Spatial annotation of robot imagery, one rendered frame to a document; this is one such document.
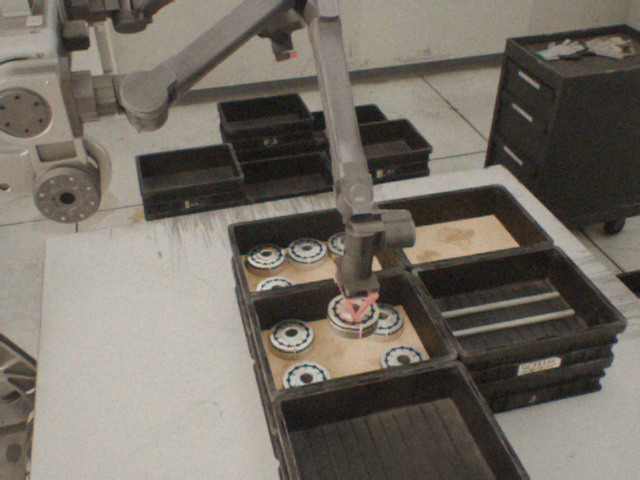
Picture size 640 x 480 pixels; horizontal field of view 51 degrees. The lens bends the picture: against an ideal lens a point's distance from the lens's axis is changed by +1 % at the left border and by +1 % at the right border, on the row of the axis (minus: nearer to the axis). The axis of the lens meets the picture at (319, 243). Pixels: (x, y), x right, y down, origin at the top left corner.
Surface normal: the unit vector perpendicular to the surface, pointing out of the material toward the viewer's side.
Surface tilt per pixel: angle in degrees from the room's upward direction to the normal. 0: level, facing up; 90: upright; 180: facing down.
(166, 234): 0
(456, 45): 90
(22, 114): 90
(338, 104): 43
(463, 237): 0
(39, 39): 0
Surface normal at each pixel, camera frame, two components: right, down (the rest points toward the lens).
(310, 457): 0.00, -0.79
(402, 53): 0.28, 0.58
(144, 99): 0.19, -0.18
